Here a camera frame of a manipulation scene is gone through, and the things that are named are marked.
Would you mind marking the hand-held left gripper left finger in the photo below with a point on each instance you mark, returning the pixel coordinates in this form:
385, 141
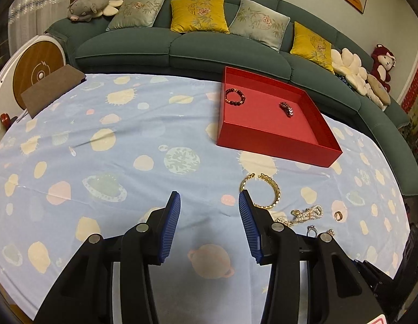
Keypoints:
172, 219

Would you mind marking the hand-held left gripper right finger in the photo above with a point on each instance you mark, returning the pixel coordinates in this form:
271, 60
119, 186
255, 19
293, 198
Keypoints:
247, 222

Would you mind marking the gold bangle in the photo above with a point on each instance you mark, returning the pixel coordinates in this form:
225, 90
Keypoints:
275, 189

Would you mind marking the red shallow box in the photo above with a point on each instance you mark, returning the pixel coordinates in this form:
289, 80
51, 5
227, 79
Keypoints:
263, 121

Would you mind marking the blue planet print tablecloth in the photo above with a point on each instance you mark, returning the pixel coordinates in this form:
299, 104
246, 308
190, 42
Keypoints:
111, 162

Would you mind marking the dark green sofa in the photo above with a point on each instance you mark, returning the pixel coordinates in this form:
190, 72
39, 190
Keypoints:
229, 52

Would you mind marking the dark blue beaded item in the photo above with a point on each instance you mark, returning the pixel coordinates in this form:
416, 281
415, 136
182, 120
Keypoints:
344, 79

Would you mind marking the brown cardboard box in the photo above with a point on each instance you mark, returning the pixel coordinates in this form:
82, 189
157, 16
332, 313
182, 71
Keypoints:
50, 89

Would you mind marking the white flower cushion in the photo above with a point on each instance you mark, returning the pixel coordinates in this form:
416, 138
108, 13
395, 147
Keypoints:
350, 69

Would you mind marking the brown round cushion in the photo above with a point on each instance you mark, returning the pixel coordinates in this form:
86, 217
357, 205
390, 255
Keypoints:
379, 91

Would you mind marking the yellow embroidered pillow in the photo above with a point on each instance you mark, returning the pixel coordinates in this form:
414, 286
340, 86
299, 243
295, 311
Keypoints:
199, 15
313, 47

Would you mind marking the small red object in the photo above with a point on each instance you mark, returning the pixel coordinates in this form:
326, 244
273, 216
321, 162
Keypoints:
5, 118

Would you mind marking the grey-green embroidered pillow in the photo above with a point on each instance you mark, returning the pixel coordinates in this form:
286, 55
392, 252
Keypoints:
259, 23
138, 11

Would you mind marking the round white wooden device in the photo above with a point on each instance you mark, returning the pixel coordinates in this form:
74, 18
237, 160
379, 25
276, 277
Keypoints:
37, 71

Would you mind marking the red monkey plush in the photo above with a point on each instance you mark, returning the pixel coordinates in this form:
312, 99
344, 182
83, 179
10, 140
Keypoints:
383, 64

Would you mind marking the grey pig plush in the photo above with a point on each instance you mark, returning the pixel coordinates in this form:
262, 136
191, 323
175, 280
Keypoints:
89, 5

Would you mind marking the white curtain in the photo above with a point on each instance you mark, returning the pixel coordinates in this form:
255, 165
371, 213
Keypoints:
33, 10

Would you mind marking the red wall hanging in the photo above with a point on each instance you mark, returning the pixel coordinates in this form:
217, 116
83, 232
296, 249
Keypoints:
415, 98

